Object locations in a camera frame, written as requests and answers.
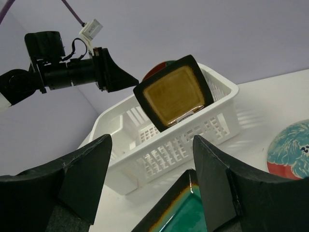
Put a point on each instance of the yellow square black-rimmed plate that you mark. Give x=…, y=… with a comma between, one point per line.
x=174, y=93

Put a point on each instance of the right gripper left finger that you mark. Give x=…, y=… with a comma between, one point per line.
x=60, y=196

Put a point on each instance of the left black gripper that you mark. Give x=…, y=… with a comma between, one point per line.
x=100, y=69

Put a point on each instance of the large red teal round plate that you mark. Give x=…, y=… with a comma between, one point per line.
x=157, y=68

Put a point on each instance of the white plastic dish rack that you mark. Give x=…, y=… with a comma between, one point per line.
x=141, y=154

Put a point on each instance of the teal square black-rimmed plate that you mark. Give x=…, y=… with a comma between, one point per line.
x=179, y=210

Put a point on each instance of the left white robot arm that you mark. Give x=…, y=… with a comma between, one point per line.
x=43, y=48

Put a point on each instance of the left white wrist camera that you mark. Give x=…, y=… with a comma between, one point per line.
x=89, y=32

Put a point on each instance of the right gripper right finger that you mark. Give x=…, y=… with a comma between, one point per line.
x=237, y=197

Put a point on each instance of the small red teal round plate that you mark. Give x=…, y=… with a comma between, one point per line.
x=288, y=153

